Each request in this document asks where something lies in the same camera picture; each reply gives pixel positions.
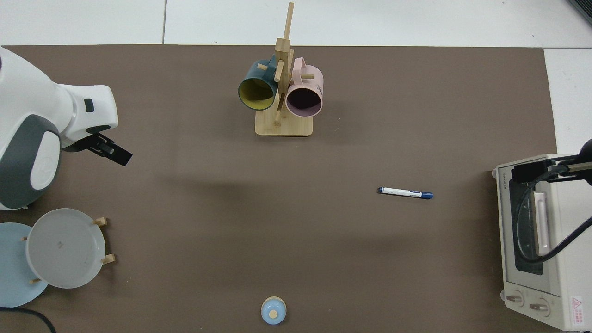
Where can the white marker with blue cap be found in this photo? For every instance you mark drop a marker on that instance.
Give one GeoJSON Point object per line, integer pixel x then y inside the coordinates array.
{"type": "Point", "coordinates": [402, 192]}

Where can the wooden plate rack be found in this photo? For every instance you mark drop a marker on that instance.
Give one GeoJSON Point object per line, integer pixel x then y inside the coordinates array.
{"type": "Point", "coordinates": [101, 221]}

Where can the grey plate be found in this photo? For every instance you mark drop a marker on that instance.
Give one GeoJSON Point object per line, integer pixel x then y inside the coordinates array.
{"type": "Point", "coordinates": [64, 249]}

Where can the pale toaster oven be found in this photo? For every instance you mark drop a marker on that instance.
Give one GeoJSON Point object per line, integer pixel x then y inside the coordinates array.
{"type": "Point", "coordinates": [569, 277]}

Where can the brown table cloth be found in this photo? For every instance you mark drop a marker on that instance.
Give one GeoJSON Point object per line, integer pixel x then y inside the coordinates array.
{"type": "Point", "coordinates": [208, 208]}

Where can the light blue plate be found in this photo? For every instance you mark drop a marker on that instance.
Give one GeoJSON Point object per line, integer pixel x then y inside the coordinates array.
{"type": "Point", "coordinates": [11, 268]}

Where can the dark grey corner object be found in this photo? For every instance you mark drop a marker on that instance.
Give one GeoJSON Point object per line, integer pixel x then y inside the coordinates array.
{"type": "Point", "coordinates": [585, 8]}

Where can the dark teal cup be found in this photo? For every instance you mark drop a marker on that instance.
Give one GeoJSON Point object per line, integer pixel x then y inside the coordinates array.
{"type": "Point", "coordinates": [252, 74]}

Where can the wooden cup stand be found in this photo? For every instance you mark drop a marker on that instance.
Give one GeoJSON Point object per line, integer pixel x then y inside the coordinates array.
{"type": "Point", "coordinates": [283, 127]}

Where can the pink cup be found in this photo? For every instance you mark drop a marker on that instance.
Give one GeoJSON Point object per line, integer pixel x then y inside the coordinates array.
{"type": "Point", "coordinates": [312, 78]}

